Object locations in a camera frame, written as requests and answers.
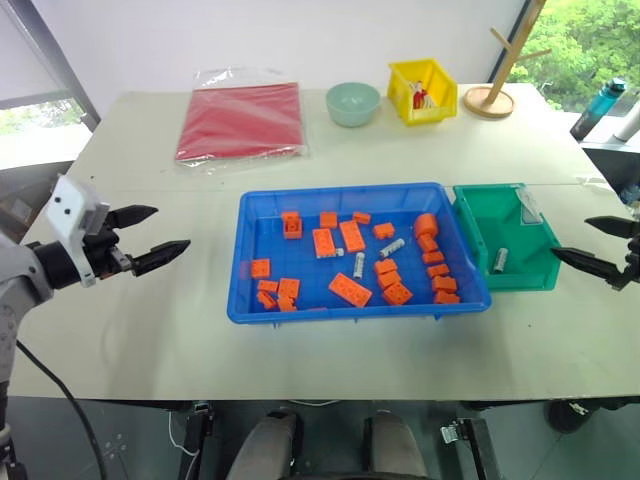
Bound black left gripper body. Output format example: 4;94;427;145
82;208;137;279

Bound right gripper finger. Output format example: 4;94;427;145
584;215;633;240
549;247;624;283

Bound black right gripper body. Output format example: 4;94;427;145
606;233;640;292

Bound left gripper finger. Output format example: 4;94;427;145
131;239;193;278
107;204;161;232

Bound clear plastic label holder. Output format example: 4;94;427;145
516;187;545;224

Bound blue plastic tray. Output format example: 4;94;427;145
227;182;494;326

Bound white bottle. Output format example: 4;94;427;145
611;101;640;143

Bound green plastic bin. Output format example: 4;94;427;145
452;182;563;293

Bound blue water bottle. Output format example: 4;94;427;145
569;76;629;142

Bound orange plastic part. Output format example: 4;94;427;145
280;211;304;238

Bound red paper sheets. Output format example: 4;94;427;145
174;81;309;163

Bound black caster wheel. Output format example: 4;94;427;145
546;397;592;434

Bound orange cylinder block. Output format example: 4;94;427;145
413;212;440;241

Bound long orange block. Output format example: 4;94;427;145
327;272;374;308
312;227;338;260
338;220;366;253

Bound wooden mug tree stand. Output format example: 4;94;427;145
463;0;554;119

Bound red packet in plastic bag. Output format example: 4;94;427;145
174;66;312;175

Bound grey rounded robot leg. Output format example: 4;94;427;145
361;409;429;480
226;409;302;480

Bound red and white small parts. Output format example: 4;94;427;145
409;78;437;109

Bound mint green bowl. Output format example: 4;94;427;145
325;81;380;128

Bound yellow plastic bin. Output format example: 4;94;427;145
386;57;459;127

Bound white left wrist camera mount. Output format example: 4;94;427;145
45;174;112;289

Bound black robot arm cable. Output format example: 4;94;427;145
16;341;109;480

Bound white floor cable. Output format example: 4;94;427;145
166;408;202;457

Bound black table leg bracket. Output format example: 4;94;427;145
439;416;503;480
178;399;217;480

